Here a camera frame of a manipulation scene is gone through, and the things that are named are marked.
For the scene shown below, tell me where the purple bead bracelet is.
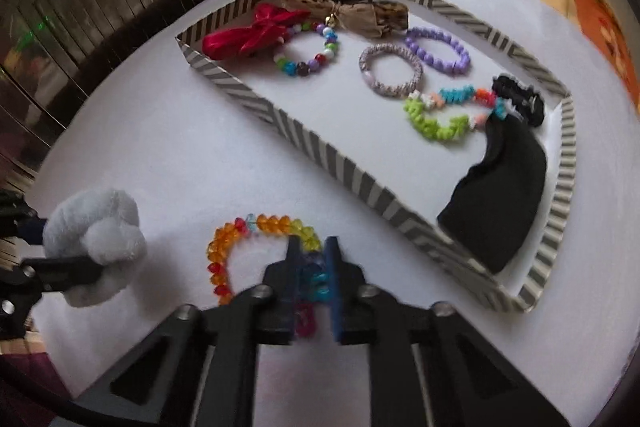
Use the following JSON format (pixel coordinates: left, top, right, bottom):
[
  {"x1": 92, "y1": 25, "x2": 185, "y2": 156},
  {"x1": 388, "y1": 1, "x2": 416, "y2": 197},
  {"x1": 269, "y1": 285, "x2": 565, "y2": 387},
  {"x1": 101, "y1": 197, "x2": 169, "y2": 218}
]
[{"x1": 404, "y1": 27, "x2": 472, "y2": 75}]

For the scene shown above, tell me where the grey woven bracelet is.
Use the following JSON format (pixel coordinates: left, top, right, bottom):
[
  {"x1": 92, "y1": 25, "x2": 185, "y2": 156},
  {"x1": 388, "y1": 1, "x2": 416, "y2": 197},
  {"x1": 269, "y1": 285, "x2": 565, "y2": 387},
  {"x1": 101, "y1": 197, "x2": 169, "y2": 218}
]
[{"x1": 358, "y1": 43, "x2": 425, "y2": 98}]

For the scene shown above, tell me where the multicolour round bead bracelet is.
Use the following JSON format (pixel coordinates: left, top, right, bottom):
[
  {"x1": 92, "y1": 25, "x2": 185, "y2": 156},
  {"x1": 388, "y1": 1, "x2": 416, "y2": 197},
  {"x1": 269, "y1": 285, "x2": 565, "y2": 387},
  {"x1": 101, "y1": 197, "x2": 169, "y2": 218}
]
[{"x1": 272, "y1": 21, "x2": 341, "y2": 78}]

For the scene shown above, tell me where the black cloth hair accessory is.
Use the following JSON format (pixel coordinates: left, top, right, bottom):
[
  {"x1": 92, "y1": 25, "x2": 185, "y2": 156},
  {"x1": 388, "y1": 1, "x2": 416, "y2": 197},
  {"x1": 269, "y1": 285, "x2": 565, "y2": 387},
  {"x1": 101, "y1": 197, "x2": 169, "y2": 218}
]
[{"x1": 436, "y1": 114, "x2": 548, "y2": 275}]

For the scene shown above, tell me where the red satin hair bow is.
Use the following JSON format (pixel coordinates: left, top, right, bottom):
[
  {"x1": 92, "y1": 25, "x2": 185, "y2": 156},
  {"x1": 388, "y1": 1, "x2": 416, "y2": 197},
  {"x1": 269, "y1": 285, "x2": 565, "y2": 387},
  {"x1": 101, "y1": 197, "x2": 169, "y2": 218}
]
[{"x1": 202, "y1": 3, "x2": 311, "y2": 58}]

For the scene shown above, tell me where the white fluffy scrunchie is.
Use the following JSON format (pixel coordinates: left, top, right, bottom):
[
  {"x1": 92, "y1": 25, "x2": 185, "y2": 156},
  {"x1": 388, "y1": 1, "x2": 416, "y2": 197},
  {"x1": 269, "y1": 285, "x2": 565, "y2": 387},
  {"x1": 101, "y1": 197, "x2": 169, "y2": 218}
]
[{"x1": 41, "y1": 188, "x2": 148, "y2": 309}]

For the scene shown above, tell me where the striped cardboard box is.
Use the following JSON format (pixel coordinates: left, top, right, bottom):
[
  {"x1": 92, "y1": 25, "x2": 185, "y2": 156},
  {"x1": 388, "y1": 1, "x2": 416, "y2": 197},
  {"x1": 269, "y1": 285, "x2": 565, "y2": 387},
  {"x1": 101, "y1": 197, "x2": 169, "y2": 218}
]
[{"x1": 174, "y1": 0, "x2": 576, "y2": 314}]

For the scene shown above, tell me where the black scrunchie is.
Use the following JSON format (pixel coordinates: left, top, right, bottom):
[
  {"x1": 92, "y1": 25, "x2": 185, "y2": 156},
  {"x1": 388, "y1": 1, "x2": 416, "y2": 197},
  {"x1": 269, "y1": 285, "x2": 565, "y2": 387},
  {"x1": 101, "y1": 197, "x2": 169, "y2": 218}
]
[{"x1": 491, "y1": 74, "x2": 546, "y2": 128}]

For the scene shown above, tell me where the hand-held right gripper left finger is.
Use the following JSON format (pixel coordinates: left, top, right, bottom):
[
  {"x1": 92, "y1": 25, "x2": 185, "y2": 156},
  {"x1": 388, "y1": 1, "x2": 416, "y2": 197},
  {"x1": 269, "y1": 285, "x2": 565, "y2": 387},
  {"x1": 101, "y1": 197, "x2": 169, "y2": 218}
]
[{"x1": 72, "y1": 237, "x2": 307, "y2": 427}]

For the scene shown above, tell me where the rainbow crystal bead bracelet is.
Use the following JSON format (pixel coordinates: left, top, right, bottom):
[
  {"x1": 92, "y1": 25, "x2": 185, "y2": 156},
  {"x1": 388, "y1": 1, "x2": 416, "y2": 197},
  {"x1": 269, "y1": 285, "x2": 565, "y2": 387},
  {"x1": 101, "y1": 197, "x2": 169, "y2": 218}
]
[{"x1": 206, "y1": 213, "x2": 331, "y2": 340}]

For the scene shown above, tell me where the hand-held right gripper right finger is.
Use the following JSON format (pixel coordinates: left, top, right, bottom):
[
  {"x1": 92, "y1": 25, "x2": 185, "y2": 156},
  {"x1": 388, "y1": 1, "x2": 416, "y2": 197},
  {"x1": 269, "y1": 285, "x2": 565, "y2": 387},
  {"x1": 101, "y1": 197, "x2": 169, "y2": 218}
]
[{"x1": 325, "y1": 236, "x2": 571, "y2": 427}]

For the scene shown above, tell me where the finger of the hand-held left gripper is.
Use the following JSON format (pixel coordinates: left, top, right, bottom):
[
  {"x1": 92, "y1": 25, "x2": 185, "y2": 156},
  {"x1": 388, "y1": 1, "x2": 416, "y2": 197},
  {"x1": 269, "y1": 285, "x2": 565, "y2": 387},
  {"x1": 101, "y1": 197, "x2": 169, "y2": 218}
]
[
  {"x1": 0, "y1": 257, "x2": 103, "y2": 343},
  {"x1": 0, "y1": 189, "x2": 48, "y2": 248}
]

